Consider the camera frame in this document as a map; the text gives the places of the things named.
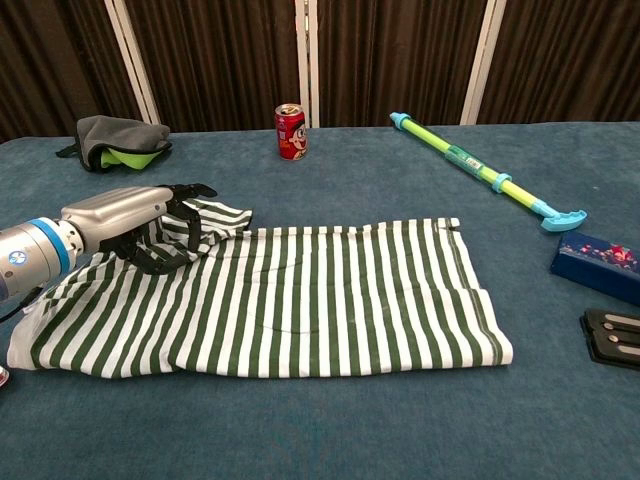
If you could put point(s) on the red soda can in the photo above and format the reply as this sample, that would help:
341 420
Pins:
291 135

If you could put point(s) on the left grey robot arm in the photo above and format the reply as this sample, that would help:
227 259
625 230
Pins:
30 255

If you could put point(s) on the black folding stand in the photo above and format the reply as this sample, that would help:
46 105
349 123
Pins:
610 345

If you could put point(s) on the green white striped T-shirt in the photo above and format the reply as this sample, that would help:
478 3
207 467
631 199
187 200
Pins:
300 300

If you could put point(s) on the red rectangular card case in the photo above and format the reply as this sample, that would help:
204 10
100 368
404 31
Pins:
3 377

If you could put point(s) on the grey cloth with green lining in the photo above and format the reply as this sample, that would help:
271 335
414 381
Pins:
120 132

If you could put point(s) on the dark blue printed box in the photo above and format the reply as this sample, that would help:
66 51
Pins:
595 270

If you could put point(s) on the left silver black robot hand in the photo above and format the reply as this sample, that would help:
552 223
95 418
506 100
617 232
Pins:
115 212

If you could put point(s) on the teal yellow toy stick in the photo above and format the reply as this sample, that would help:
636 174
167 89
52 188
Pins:
465 160

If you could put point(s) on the white framed dark partition panel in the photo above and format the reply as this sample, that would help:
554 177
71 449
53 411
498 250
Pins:
565 55
215 60
400 55
50 60

